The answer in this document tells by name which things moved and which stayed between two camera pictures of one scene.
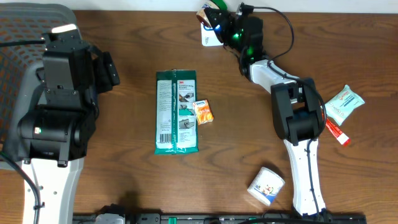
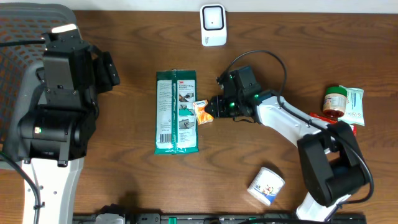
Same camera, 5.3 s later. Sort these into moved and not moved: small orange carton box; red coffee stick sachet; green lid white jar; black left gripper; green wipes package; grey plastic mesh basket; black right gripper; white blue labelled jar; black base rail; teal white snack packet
Moved: teal white snack packet; red coffee stick sachet; black right gripper; green lid white jar
Not moved: white blue labelled jar; black base rail; black left gripper; green wipes package; grey plastic mesh basket; small orange carton box
